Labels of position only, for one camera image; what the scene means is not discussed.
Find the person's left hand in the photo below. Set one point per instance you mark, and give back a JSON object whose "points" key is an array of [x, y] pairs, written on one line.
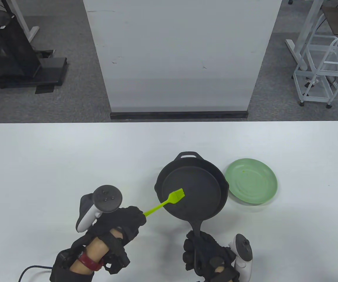
{"points": [[122, 223]]}

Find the person's right hand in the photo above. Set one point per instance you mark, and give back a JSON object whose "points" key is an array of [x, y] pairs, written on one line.
{"points": [[207, 249]]}

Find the green silicone brush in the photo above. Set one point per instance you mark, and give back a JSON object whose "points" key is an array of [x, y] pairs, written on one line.
{"points": [[164, 203]]}

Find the black cast iron frying pan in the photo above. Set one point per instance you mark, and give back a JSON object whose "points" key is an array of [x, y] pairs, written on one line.
{"points": [[192, 191]]}

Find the person's left forearm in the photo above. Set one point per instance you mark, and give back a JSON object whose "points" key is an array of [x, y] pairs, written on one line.
{"points": [[92, 252]]}

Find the white and black left controller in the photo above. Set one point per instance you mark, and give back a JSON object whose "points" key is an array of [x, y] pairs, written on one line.
{"points": [[101, 205]]}

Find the white and black controller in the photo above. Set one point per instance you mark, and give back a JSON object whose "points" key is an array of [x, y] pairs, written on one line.
{"points": [[101, 205], [244, 249]]}

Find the white and black right controller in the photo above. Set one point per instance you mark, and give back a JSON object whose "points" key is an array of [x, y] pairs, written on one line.
{"points": [[244, 249]]}

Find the red wristband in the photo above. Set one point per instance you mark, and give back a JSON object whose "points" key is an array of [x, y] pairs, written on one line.
{"points": [[89, 262]]}

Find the green round plate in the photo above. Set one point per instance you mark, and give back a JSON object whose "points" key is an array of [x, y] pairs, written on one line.
{"points": [[252, 180]]}

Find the black partition base bar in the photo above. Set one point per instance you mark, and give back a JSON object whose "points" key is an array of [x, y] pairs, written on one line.
{"points": [[179, 115]]}

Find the white partition panel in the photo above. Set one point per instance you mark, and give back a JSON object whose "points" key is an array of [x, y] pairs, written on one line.
{"points": [[180, 55]]}

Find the black computer case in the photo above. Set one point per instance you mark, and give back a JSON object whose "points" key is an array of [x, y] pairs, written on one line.
{"points": [[7, 53]]}

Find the white desk leg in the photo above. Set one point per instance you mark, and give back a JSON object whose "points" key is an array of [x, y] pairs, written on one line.
{"points": [[302, 38], [25, 20]]}

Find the black flat base plate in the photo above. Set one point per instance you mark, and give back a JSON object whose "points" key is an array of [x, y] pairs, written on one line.
{"points": [[48, 69]]}

